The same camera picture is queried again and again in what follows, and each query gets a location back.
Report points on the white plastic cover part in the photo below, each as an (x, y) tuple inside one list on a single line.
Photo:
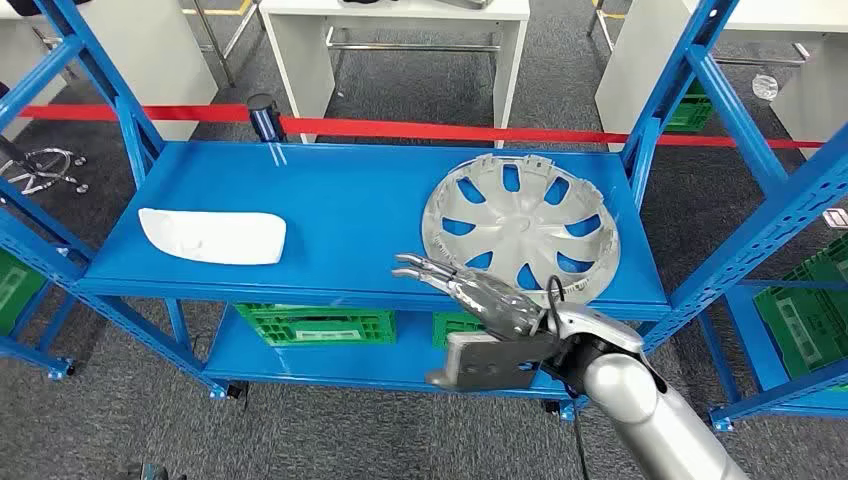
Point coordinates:
[(212, 235)]

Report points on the white desk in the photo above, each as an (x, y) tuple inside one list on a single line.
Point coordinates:
[(159, 66), (298, 66), (629, 73)]

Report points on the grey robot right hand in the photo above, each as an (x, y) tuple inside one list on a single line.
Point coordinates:
[(497, 305)]

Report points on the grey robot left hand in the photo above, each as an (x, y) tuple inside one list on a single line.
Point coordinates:
[(152, 473)]

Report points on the black stool with chrome base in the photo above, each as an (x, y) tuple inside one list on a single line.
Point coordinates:
[(40, 173)]

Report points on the crumpled clear plastic bottle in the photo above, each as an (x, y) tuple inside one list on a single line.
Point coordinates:
[(765, 87)]

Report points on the green plastic folding crate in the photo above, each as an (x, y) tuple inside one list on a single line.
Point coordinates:
[(692, 112), (808, 318), (318, 324), (20, 291), (457, 328)]

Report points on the chrome tube frame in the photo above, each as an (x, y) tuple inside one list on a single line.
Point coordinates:
[(213, 46)]

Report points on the silver plastic wheel hubcap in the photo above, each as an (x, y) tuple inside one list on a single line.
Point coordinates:
[(523, 222)]

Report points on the blue metal shelf rack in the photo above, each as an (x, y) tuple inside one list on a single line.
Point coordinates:
[(33, 354), (364, 212), (755, 351)]

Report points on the black barrier post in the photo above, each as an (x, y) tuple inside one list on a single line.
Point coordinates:
[(265, 119)]

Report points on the red barrier belt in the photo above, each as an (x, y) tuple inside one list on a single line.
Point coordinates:
[(430, 129)]

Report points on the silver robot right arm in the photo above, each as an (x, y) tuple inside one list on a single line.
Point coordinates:
[(636, 391)]

